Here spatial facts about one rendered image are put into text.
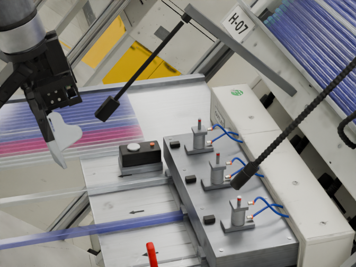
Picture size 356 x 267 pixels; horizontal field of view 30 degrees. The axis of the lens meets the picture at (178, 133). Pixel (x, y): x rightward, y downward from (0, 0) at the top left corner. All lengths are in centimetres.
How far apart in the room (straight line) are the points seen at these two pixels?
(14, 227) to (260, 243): 81
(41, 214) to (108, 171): 144
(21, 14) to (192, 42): 145
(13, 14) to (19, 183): 164
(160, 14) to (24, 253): 105
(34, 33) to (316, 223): 52
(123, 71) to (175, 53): 194
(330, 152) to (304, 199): 9
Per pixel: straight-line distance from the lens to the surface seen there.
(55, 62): 107
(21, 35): 102
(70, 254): 177
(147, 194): 122
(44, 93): 107
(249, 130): 125
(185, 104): 149
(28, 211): 269
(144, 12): 234
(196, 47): 243
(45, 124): 106
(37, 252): 168
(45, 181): 261
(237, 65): 421
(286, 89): 124
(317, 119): 118
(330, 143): 113
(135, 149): 125
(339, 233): 104
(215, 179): 112
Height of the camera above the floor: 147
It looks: 15 degrees down
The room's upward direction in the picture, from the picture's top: 43 degrees clockwise
